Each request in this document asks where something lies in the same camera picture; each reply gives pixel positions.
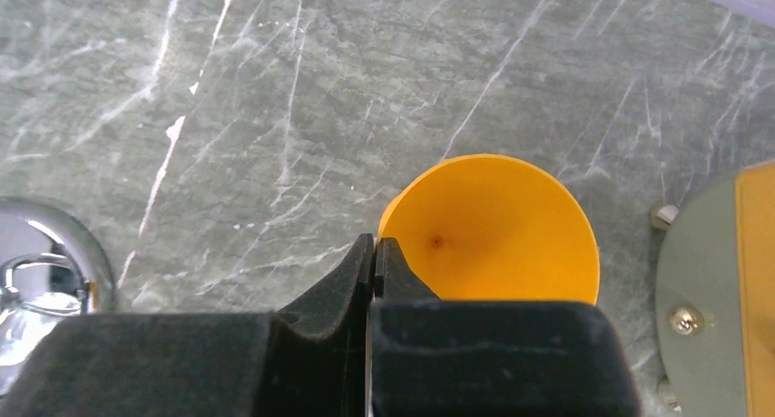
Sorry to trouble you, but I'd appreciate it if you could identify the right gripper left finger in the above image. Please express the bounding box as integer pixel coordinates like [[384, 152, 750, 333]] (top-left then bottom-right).
[[1, 234, 375, 416]]

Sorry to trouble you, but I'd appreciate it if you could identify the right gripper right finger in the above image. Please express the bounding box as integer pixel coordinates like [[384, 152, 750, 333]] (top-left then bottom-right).
[[370, 238, 642, 416]]

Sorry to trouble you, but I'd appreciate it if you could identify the orange plastic wine glass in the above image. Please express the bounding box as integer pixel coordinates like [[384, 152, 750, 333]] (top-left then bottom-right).
[[378, 154, 600, 305]]

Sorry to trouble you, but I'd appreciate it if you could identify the chrome wine glass rack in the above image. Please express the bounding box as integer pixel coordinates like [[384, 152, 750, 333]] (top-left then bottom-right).
[[1, 197, 118, 396]]

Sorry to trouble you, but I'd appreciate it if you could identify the cream cylinder with orange face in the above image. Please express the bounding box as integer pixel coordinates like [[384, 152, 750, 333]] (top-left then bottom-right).
[[651, 161, 774, 416]]

